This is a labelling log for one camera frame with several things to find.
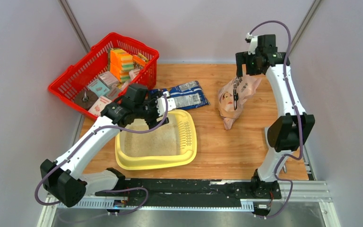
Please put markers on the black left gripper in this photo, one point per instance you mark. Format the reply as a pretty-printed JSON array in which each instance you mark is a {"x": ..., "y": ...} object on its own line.
[{"x": 153, "y": 121}]

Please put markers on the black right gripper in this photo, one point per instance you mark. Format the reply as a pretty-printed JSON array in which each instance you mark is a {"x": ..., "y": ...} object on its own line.
[{"x": 246, "y": 58}]

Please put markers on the black bag clip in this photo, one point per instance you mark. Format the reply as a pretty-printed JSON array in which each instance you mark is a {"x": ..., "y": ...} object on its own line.
[{"x": 235, "y": 97}]

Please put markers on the pink cat litter bag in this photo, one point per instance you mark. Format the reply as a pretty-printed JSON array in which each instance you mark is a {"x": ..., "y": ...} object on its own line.
[{"x": 246, "y": 88}]

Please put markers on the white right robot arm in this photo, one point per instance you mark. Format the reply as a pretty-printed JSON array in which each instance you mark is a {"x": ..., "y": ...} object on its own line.
[{"x": 293, "y": 125}]

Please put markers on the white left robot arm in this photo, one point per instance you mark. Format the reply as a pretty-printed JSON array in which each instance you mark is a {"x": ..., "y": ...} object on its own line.
[{"x": 136, "y": 111}]

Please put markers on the grey pink small box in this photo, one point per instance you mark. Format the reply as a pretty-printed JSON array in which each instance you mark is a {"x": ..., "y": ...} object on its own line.
[{"x": 109, "y": 79}]

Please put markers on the teal small box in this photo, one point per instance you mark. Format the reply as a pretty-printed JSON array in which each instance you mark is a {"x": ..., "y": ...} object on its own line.
[{"x": 98, "y": 87}]

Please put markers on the blue chips bag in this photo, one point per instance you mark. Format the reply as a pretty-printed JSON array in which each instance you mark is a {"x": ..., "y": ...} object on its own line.
[{"x": 187, "y": 96}]

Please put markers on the orange yellow sponge pack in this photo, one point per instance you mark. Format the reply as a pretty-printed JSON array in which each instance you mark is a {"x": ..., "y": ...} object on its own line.
[{"x": 120, "y": 64}]

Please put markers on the brown round disc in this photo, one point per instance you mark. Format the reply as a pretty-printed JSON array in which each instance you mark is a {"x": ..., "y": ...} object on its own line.
[{"x": 85, "y": 99}]

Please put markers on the red plastic basket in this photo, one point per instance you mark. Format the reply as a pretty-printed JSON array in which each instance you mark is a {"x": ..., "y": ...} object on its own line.
[{"x": 77, "y": 77}]

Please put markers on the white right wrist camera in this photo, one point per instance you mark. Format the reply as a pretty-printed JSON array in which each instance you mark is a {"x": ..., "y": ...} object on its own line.
[{"x": 253, "y": 43}]

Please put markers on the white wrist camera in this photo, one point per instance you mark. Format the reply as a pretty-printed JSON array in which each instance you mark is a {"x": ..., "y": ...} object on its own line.
[
  {"x": 163, "y": 105},
  {"x": 253, "y": 43}
]

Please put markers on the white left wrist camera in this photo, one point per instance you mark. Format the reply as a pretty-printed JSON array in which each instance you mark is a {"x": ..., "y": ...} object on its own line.
[{"x": 163, "y": 105}]

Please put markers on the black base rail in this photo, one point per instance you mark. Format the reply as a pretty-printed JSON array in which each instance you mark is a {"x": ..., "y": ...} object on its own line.
[{"x": 191, "y": 192}]

